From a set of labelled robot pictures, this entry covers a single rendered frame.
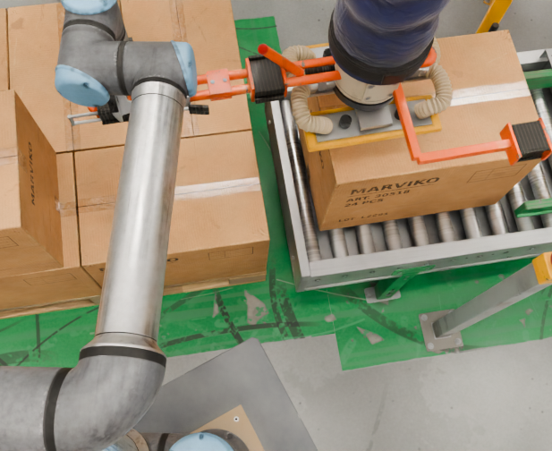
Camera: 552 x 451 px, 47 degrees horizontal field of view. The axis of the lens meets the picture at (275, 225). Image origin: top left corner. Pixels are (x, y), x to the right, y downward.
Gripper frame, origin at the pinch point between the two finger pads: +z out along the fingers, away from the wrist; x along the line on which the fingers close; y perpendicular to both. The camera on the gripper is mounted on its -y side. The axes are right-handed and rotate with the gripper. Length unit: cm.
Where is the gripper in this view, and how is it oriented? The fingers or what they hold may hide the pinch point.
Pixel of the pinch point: (115, 100)
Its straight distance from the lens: 148.6
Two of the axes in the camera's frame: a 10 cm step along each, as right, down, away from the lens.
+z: -0.5, 3.2, 9.5
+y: 9.8, -1.5, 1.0
